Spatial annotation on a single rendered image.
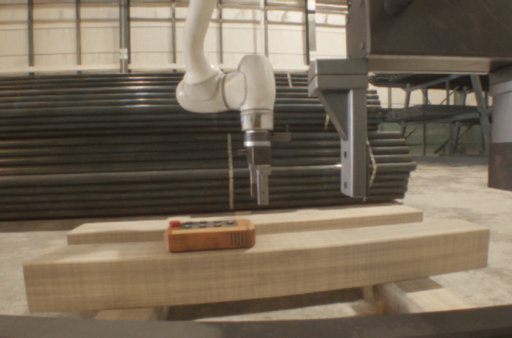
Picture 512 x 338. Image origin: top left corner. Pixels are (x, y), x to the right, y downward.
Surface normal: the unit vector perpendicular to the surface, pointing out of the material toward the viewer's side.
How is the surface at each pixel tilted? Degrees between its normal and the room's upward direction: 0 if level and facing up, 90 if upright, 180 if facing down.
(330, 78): 90
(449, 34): 90
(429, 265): 90
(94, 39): 90
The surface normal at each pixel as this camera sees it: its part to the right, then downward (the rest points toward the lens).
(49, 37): 0.14, 0.07
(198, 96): -0.26, 0.65
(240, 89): -0.39, 0.18
